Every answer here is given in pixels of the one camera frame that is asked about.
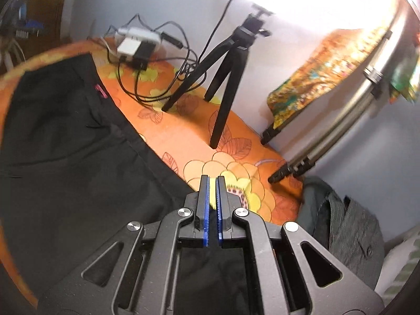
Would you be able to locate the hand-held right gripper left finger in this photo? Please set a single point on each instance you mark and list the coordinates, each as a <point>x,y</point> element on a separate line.
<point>206,218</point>

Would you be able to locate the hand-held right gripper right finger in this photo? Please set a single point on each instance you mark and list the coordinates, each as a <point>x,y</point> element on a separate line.
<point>220,218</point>

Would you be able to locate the black pants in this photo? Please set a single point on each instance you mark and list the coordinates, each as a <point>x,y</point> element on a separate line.
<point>65,170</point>

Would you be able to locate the orange floral bedsheet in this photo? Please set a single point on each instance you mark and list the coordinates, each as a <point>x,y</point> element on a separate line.
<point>197,137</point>

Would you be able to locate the small black tripod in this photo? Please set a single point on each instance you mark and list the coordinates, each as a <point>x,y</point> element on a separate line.
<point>226,98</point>

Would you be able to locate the grey garment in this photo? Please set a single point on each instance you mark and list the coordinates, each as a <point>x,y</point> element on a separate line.
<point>344,236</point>

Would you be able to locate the black charger adapter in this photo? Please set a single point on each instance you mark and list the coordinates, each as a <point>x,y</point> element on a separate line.
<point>143,55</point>

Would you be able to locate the yellow patterned cloth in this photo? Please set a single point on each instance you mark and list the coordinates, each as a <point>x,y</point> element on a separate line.
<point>328,69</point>

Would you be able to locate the white and green pillow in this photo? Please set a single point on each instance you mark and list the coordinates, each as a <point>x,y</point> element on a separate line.
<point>398,269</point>

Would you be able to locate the white charger adapter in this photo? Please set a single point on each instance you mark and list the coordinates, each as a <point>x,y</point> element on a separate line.
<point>128,47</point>

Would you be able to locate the white power strip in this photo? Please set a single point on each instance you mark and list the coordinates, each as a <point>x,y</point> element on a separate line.
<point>144,34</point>

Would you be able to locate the green patterned cloth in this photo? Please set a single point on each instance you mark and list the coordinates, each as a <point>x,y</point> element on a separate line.
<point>403,78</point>

